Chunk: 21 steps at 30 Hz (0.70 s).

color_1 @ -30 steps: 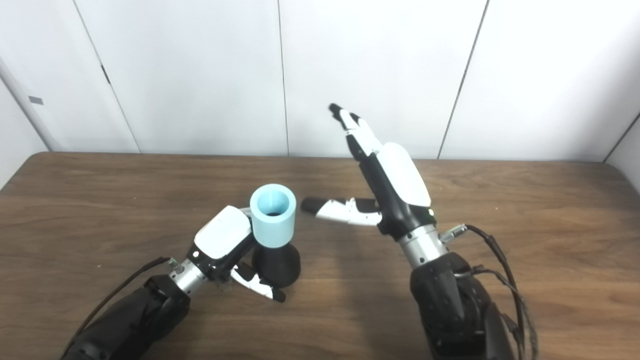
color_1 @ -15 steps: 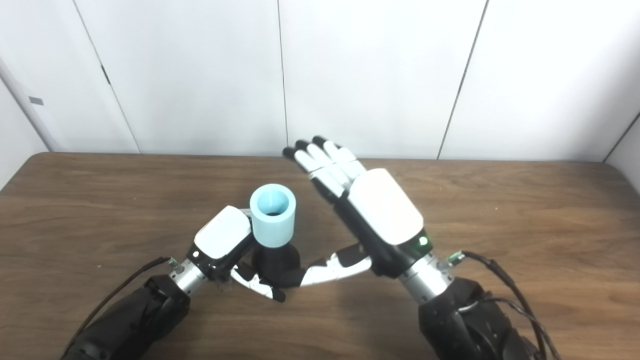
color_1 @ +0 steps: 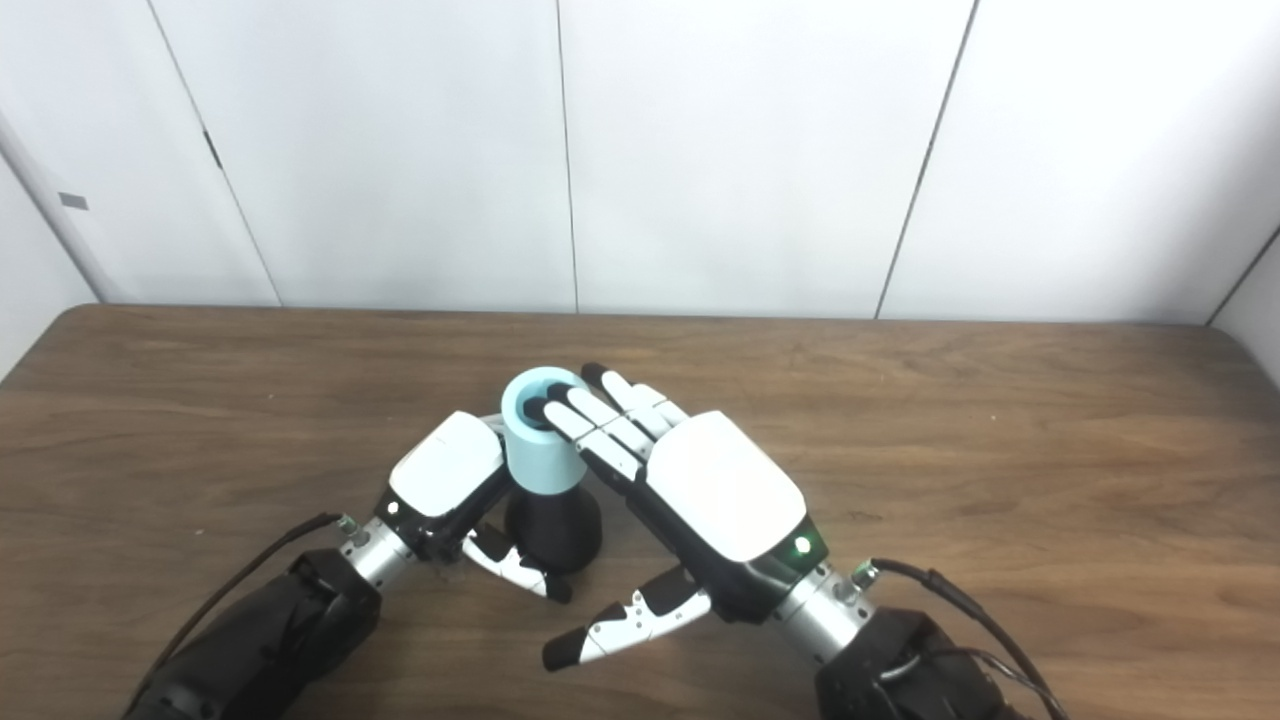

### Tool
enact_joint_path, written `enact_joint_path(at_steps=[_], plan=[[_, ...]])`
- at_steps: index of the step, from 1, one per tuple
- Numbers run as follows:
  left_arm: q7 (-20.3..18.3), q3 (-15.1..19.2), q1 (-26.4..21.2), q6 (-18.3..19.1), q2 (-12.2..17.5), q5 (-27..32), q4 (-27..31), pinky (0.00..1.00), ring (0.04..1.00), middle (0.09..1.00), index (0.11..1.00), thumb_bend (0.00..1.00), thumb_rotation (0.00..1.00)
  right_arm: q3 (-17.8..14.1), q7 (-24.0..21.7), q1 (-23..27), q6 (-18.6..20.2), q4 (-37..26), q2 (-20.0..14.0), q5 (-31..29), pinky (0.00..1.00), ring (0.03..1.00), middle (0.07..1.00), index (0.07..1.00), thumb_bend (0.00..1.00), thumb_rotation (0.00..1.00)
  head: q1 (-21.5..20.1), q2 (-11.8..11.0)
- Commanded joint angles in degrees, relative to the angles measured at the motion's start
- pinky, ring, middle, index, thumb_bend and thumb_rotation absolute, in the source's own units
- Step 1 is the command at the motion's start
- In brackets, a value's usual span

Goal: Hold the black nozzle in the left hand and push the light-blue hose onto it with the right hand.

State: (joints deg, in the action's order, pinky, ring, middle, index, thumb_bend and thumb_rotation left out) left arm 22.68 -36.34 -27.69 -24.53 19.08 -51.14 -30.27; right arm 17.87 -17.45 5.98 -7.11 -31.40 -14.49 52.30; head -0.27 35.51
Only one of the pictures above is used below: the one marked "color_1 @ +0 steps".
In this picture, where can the grey wall label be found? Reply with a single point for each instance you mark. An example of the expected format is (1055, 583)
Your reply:
(73, 200)

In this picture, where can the black funnel-shaped nozzle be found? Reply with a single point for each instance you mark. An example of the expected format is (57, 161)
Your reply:
(555, 530)

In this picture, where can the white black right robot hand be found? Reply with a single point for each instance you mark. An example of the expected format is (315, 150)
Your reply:
(725, 490)

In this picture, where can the light blue cylinder cup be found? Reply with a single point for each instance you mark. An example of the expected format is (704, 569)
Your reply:
(540, 455)

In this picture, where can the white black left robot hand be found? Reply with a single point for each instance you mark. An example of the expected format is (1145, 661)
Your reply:
(445, 465)

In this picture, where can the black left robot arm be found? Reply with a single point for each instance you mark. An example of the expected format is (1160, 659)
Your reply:
(260, 640)

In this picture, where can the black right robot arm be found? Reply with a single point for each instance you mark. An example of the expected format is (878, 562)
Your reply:
(890, 670)

